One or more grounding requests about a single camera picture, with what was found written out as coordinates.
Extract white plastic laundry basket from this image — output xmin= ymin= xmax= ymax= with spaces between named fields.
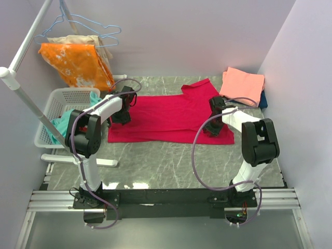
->
xmin=34 ymin=88 xmax=100 ymax=149

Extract white clothes rack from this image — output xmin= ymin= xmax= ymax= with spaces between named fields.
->
xmin=0 ymin=0 xmax=128 ymax=167

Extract magenta t-shirt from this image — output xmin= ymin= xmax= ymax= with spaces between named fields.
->
xmin=107 ymin=78 xmax=236 ymax=146

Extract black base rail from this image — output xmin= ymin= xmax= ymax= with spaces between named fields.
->
xmin=73 ymin=188 xmax=257 ymax=220

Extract teal t-shirt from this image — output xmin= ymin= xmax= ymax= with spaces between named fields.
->
xmin=44 ymin=88 xmax=102 ymax=136

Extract folded salmon t-shirt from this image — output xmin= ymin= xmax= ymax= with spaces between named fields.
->
xmin=219 ymin=67 xmax=265 ymax=106

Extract beige cloth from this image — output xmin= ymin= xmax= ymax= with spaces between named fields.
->
xmin=47 ymin=35 xmax=113 ymax=72

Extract orange tie-dye cloth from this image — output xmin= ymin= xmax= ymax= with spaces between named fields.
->
xmin=38 ymin=43 xmax=115 ymax=91

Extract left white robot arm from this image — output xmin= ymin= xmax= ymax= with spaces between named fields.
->
xmin=65 ymin=86 xmax=137 ymax=209

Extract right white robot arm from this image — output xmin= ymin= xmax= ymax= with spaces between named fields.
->
xmin=203 ymin=96 xmax=280 ymax=207

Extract folded navy t-shirt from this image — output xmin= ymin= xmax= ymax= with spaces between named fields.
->
xmin=228 ymin=90 xmax=268 ymax=109

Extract aluminium frame rail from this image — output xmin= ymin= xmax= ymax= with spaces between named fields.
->
xmin=16 ymin=188 xmax=314 ymax=248

